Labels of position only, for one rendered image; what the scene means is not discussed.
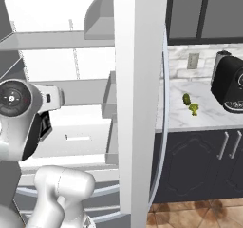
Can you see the green cucumber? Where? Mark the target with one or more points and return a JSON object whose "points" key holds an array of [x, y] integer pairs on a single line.
{"points": [[186, 99]]}

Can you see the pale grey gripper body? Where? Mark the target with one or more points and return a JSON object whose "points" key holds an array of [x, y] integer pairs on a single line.
{"points": [[60, 97]]}

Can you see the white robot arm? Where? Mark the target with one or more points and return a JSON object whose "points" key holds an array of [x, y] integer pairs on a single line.
{"points": [[60, 187]]}

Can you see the white fridge drawer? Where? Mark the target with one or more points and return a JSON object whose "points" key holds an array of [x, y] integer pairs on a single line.
{"points": [[76, 140]]}

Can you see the black coffee machine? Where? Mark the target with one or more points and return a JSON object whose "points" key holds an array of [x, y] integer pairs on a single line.
{"points": [[228, 83]]}

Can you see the grey wall socket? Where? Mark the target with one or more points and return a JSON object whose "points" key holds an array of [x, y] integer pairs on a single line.
{"points": [[193, 61]]}

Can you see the dark lower cupboard door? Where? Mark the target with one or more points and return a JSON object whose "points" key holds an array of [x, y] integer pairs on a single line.
{"points": [[190, 165], [235, 174]]}

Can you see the grey fridge shelf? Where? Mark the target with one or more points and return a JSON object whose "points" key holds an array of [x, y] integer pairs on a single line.
{"points": [[53, 40], [82, 91]]}

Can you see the grey upper cupboard door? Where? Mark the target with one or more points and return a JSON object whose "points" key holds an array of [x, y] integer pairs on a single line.
{"points": [[186, 11], [223, 11]]}

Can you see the grey fridge door bin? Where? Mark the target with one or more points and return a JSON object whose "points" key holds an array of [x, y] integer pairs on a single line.
{"points": [[112, 143], [100, 19], [109, 95]]}

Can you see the green broccoli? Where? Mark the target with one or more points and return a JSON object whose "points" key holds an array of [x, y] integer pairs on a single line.
{"points": [[193, 109]]}

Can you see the white open fridge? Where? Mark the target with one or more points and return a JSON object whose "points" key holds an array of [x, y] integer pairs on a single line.
{"points": [[79, 64]]}

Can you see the white fridge door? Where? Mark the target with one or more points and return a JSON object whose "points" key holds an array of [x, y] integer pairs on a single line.
{"points": [[139, 95]]}

